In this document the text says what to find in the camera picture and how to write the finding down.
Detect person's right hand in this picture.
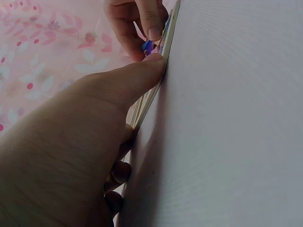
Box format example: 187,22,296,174
103,0,170,62

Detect person's left hand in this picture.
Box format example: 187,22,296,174
0,52,166,227

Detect thin wooden puzzle board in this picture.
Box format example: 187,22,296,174
126,0,182,134

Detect blue puzzle piece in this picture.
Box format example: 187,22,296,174
141,39,157,56

